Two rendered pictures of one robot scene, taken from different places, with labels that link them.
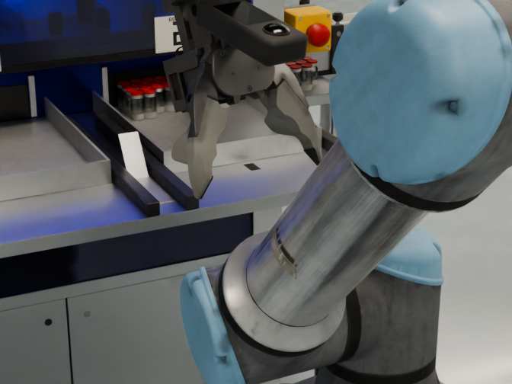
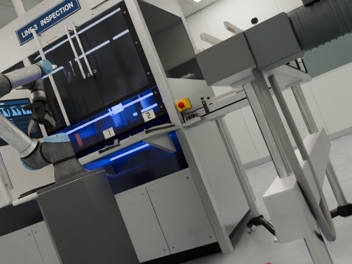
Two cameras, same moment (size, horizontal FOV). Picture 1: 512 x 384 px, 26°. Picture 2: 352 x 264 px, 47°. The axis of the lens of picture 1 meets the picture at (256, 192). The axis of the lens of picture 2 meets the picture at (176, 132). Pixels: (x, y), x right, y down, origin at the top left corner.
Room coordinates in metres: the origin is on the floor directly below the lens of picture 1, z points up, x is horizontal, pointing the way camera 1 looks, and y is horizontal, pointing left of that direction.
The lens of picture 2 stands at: (0.09, -1.98, 0.72)
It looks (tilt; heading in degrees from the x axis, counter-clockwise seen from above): 3 degrees up; 48
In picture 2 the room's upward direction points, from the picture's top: 21 degrees counter-clockwise
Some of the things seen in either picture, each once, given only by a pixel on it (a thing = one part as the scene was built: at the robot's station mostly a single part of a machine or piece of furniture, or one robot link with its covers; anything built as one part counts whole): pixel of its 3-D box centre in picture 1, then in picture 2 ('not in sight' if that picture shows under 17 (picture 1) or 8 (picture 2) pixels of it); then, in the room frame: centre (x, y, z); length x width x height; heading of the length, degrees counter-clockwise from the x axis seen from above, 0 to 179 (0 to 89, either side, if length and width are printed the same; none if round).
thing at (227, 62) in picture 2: not in sight; (277, 65); (1.71, -0.97, 0.92); 1.90 x 0.15 x 0.16; 25
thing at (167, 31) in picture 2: not in sight; (174, 44); (2.32, 0.17, 1.51); 0.85 x 0.01 x 0.59; 25
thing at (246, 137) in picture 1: (201, 118); (149, 133); (1.72, 0.09, 0.90); 0.34 x 0.26 x 0.04; 25
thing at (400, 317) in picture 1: (376, 287); (58, 146); (0.99, -0.12, 0.96); 0.13 x 0.12 x 0.14; 117
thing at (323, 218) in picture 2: not in sight; (297, 155); (1.08, -1.32, 0.59); 0.36 x 0.04 x 0.50; 25
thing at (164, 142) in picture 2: not in sight; (160, 145); (1.68, -0.02, 0.80); 0.34 x 0.03 x 0.13; 25
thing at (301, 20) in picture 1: (305, 29); (183, 104); (1.93, -0.09, 1.00); 0.08 x 0.07 x 0.07; 25
